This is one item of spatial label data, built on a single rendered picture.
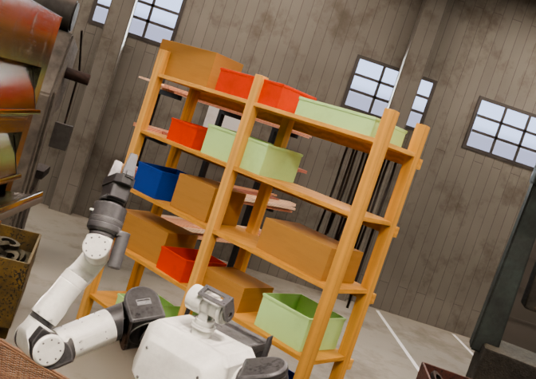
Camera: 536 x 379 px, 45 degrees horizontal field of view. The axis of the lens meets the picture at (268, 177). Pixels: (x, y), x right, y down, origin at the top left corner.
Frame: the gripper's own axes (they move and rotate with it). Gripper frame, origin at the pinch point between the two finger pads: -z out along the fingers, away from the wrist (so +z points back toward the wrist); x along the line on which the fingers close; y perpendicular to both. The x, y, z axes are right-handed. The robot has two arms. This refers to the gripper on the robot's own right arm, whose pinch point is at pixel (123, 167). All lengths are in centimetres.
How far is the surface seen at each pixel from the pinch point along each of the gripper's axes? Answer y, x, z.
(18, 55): 27, -59, -42
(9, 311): -54, -304, 29
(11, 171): 11, -94, -11
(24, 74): 21, -77, -43
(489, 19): -544, -353, -503
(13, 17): 35, -43, -46
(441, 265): -633, -461, -186
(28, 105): 15, -81, -34
